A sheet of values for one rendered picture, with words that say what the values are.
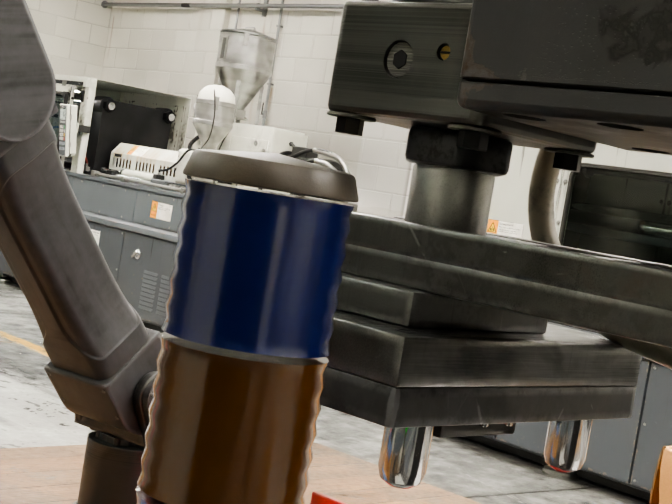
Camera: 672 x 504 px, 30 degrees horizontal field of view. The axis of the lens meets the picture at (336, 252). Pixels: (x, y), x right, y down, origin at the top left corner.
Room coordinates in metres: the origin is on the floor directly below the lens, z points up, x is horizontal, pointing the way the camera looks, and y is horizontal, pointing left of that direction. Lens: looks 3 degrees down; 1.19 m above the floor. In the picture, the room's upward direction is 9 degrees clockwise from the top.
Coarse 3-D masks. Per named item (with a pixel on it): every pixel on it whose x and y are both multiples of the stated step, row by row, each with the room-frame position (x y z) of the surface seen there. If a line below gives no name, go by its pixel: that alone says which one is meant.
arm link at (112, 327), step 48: (0, 144) 0.78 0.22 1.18; (48, 144) 0.82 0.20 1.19; (0, 192) 0.80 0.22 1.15; (48, 192) 0.83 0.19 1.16; (0, 240) 0.84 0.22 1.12; (48, 240) 0.84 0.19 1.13; (48, 288) 0.85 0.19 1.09; (96, 288) 0.88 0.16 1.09; (48, 336) 0.89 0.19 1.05; (96, 336) 0.88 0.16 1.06; (144, 336) 0.91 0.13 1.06; (96, 384) 0.89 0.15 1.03
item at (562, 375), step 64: (448, 192) 0.54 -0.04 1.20; (384, 256) 0.53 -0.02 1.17; (448, 256) 0.51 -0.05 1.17; (512, 256) 0.49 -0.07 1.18; (576, 256) 0.47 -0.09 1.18; (384, 320) 0.52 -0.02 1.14; (448, 320) 0.52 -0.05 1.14; (512, 320) 0.56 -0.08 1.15; (576, 320) 0.46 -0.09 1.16; (640, 320) 0.45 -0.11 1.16; (384, 384) 0.48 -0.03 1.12; (448, 384) 0.50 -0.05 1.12; (512, 384) 0.53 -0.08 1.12; (576, 384) 0.57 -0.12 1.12; (384, 448) 0.50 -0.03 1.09; (576, 448) 0.58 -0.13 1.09
